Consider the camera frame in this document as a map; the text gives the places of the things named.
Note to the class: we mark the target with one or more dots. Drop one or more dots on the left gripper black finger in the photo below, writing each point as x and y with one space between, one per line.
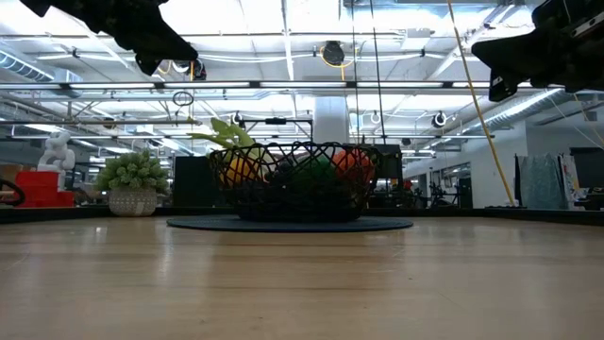
148 66
165 45

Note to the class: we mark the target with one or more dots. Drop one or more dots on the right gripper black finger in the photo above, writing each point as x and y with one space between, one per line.
500 87
514 56

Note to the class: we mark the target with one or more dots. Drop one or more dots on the green celery stalk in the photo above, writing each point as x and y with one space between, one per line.
231 134

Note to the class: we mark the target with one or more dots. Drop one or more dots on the yellow lemon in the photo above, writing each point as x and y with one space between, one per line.
240 172

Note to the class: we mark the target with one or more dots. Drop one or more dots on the orange-red bumpy fruit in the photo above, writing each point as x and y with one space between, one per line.
354 163

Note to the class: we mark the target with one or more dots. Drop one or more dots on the black grape bunch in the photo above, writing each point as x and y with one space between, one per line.
283 175

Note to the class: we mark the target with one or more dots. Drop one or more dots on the green lime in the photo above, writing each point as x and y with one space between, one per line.
318 168

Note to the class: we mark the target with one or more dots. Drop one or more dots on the grey hanging cloth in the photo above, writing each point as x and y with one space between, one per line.
542 181

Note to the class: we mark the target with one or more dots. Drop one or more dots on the potted green succulent plant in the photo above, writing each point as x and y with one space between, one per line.
132 181

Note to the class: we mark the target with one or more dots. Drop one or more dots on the black cabinet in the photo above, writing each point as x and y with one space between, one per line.
191 181

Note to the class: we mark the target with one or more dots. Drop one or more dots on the black perforated computer tower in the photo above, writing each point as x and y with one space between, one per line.
391 163

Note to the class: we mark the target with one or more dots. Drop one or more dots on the red box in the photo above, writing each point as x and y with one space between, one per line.
42 191

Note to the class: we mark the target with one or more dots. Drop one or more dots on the dark round placemat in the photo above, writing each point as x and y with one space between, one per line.
377 224

